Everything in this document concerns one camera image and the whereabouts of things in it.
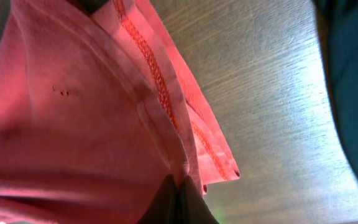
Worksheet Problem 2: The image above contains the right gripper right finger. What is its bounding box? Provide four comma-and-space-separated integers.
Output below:
178, 177, 219, 224

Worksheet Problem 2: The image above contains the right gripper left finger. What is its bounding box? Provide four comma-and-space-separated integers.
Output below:
137, 175, 177, 224

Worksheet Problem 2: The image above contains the orange printed t-shirt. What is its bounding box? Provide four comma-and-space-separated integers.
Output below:
0, 0, 240, 223

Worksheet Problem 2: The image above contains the black garment on table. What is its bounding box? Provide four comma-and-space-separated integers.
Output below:
315, 0, 358, 178

